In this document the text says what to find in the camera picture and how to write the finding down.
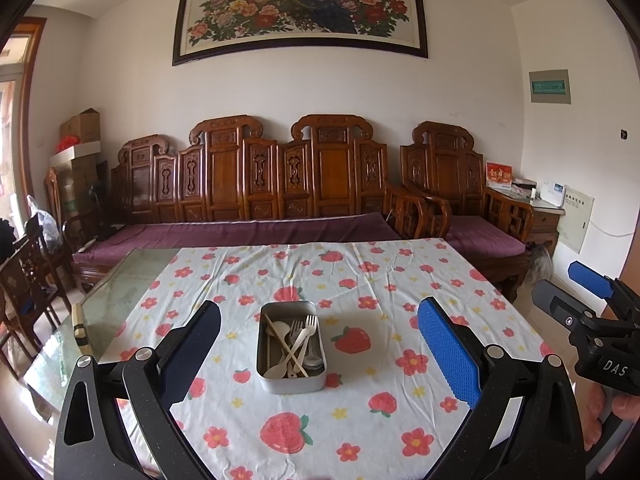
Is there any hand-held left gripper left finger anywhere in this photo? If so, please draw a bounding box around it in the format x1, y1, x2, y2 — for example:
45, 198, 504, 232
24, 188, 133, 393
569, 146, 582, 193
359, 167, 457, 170
54, 301, 222, 480

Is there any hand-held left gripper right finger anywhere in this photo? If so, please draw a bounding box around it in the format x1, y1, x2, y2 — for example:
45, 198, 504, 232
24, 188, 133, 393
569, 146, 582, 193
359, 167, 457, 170
418, 297, 587, 480

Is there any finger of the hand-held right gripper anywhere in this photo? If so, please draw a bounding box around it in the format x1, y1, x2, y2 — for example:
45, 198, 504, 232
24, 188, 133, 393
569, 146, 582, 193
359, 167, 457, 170
531, 280, 598, 331
568, 261, 626, 301

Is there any cream plastic spoon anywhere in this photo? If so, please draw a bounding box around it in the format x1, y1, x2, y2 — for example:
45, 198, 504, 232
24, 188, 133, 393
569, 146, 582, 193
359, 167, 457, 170
270, 321, 292, 356
262, 347, 303, 379

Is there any metal tin container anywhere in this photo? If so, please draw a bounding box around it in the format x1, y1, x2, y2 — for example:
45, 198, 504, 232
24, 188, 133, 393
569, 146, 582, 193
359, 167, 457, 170
256, 301, 328, 395

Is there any cream plastic fork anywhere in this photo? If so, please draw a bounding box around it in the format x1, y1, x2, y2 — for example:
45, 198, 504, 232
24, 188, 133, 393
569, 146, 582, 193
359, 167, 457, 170
295, 315, 318, 378

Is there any person's right hand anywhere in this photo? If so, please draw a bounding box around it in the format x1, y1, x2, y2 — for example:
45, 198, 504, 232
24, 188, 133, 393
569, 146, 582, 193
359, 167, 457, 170
584, 385, 640, 451

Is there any grey duster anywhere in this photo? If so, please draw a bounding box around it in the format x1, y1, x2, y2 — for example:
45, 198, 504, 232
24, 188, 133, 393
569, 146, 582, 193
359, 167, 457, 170
525, 245, 553, 288

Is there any white electrical cabinet door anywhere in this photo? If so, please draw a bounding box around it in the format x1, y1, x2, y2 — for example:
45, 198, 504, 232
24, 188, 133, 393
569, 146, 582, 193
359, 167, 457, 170
556, 186, 596, 254

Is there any wooden side table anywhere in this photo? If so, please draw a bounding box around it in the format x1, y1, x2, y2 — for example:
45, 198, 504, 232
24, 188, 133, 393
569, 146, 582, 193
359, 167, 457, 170
525, 197, 563, 258

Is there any square purple seat cushion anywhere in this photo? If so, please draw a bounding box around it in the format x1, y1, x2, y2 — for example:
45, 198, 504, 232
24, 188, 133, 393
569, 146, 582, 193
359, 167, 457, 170
445, 215, 526, 258

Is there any long purple seat cushion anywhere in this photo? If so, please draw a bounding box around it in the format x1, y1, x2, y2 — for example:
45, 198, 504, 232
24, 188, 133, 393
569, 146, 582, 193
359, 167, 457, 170
72, 212, 401, 261

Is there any strawberry print tablecloth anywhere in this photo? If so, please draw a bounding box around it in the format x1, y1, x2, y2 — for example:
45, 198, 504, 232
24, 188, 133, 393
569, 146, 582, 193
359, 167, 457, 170
97, 237, 558, 480

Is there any red gift box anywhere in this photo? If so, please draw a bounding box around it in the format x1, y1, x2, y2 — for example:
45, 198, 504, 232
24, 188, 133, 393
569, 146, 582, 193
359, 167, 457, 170
486, 161, 513, 190

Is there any carved wooden sofa bench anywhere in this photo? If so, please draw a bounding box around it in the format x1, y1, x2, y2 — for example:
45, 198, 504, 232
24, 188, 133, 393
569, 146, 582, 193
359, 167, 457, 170
65, 114, 426, 291

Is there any carved wooden armchair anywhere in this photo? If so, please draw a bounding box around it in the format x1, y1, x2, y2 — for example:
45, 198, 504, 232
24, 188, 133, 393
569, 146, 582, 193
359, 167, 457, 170
400, 121, 536, 301

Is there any wooden dining chair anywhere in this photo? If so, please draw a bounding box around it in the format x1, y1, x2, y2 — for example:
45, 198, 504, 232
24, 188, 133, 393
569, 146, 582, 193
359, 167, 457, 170
0, 245, 51, 376
22, 220, 73, 311

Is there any clear plastic bag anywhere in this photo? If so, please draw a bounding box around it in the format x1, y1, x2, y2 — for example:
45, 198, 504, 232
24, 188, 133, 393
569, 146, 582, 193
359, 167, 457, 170
26, 195, 61, 246

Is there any large cardboard box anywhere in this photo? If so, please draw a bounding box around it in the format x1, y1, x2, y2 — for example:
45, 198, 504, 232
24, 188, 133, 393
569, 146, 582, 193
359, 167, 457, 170
52, 155, 108, 188

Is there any dark jacket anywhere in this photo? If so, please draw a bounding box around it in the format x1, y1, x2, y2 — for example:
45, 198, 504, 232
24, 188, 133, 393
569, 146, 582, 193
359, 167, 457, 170
0, 217, 21, 266

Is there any white flat box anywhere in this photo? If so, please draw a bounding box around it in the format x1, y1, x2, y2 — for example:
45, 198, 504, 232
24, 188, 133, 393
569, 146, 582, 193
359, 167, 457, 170
49, 141, 101, 167

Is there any brown cardboard box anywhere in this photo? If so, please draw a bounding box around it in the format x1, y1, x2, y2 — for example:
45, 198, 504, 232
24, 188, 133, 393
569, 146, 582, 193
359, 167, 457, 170
60, 108, 101, 145

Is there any framed peacock painting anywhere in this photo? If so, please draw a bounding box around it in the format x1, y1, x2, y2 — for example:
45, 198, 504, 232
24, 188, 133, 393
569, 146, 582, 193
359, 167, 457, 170
172, 0, 430, 67

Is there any grey wall panel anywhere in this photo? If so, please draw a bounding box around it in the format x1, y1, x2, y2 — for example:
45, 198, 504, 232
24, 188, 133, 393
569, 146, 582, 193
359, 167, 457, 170
529, 70, 572, 105

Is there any wooden door frame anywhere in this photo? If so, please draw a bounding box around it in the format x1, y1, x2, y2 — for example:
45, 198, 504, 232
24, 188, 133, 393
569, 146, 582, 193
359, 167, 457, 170
0, 17, 48, 231

